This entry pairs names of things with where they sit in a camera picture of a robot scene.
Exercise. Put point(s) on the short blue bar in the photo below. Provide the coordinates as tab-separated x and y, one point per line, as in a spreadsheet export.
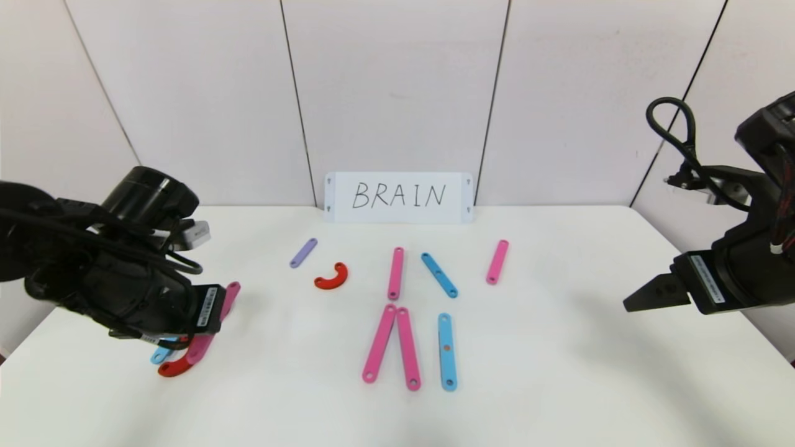
440	274

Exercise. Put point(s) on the long pink bar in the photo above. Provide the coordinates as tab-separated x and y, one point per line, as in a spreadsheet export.
395	273
408	347
231	297
379	343

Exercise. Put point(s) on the long plain blue bar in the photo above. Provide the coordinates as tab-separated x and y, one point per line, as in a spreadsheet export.
160	356

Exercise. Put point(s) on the short purple bar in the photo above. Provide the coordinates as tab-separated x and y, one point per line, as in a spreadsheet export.
303	253

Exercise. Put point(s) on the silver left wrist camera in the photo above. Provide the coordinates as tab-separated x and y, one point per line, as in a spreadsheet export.
192	236

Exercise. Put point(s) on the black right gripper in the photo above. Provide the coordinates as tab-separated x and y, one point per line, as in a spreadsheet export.
704	279

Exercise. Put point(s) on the short pink bar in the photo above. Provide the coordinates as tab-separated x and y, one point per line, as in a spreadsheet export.
497	262

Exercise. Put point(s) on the black and orange left arm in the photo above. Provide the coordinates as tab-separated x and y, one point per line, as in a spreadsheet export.
37	248

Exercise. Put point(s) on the small red arc piece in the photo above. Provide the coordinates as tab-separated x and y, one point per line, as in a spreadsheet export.
341	274

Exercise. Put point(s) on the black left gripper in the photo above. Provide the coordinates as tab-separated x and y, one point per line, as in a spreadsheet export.
208	308

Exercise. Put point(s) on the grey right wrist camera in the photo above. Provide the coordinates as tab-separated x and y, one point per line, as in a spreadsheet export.
733	186

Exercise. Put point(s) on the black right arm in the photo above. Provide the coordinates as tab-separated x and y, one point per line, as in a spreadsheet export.
770	136

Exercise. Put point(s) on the large red arc piece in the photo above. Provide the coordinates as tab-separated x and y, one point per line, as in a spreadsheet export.
177	369

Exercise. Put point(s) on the white sign card reading BRAIN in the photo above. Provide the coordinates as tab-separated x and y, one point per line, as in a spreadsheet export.
372	213

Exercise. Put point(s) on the long blue bar orange dot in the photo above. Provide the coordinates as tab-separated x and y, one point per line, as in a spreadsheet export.
448	366

